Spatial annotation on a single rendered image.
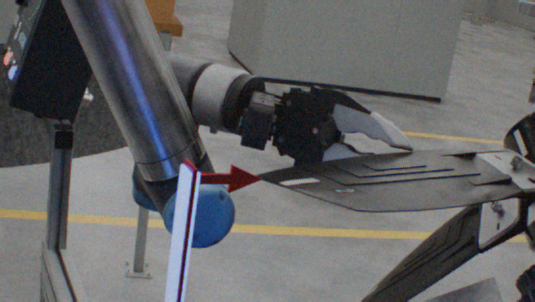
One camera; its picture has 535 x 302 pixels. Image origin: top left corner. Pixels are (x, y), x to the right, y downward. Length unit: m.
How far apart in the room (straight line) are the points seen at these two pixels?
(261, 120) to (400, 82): 6.56
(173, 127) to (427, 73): 6.66
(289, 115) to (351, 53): 6.20
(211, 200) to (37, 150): 1.69
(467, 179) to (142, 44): 0.33
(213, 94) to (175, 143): 0.11
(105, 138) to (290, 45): 4.38
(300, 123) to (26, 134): 1.67
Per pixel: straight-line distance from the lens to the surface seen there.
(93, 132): 2.53
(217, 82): 0.83
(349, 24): 6.93
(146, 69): 0.72
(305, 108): 0.78
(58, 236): 1.17
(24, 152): 2.39
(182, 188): 0.58
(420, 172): 0.69
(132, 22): 0.71
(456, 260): 0.87
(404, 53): 7.20
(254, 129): 0.71
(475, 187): 0.68
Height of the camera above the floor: 1.38
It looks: 17 degrees down
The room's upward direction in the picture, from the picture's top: 9 degrees clockwise
